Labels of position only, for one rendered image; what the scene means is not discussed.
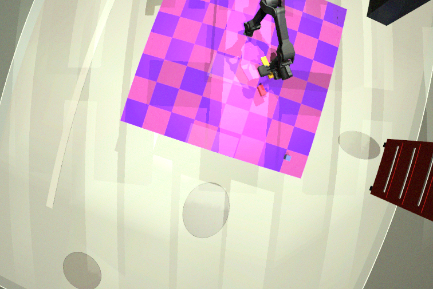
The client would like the yellow bar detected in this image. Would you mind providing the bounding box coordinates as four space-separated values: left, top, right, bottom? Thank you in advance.
261 56 273 79

